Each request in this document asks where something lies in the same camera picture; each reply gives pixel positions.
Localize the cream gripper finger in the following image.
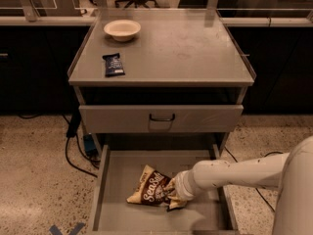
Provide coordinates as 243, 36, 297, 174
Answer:
167, 196, 187, 212

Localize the brown chip bag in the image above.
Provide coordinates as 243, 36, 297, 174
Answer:
126, 164, 172, 207

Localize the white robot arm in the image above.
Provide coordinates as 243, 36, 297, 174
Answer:
165, 136, 313, 235

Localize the grey drawer cabinet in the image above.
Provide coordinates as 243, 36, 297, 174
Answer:
67, 7, 257, 235

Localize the closed top drawer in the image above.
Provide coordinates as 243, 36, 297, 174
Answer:
79, 105, 244, 133

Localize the blue power adapter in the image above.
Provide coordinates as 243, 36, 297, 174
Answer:
83, 134, 98, 157

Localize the blue tape cross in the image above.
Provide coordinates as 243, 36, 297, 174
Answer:
48, 221, 87, 235

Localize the dark blue snack bar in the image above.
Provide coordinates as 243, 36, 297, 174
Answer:
103, 53, 125, 77

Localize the white paper bowl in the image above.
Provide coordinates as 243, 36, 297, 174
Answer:
104, 20, 141, 42

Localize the black drawer handle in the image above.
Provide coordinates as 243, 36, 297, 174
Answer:
149, 114, 176, 122

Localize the black floor cable right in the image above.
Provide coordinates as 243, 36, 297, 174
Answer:
224, 146, 284, 213

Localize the black floor cable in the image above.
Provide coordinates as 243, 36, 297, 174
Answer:
224, 146, 284, 213
17, 113, 101, 178

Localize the black floor cable left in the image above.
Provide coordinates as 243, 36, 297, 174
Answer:
17, 113, 101, 178

